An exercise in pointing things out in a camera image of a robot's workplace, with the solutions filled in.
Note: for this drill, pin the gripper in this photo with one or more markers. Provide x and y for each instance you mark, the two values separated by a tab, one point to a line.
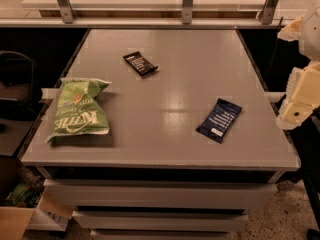
313	37

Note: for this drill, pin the grey drawer cabinet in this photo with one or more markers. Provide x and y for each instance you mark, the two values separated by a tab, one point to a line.
160	202

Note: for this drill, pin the left metal shelf bracket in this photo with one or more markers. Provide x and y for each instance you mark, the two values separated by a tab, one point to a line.
66	11

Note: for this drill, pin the metal shelf bracket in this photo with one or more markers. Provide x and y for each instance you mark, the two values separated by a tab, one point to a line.
66	11
186	12
267	14

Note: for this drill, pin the blue rxbar blueberry wrapper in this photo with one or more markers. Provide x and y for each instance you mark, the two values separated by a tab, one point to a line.
219	120

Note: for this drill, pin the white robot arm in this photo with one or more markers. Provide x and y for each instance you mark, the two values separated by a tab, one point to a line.
309	40

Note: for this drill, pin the cardboard box with items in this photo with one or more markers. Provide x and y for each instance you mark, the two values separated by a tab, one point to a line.
26	205

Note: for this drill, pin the green jalapeno chip bag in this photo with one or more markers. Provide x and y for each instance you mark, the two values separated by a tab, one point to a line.
77	111

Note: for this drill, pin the right metal shelf bracket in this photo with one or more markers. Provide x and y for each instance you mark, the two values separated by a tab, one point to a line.
267	14

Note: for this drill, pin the middle metal shelf bracket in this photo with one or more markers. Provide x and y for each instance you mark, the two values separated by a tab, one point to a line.
186	12

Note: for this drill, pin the black rxbar chocolate wrapper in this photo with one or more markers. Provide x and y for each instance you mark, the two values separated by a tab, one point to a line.
139	63

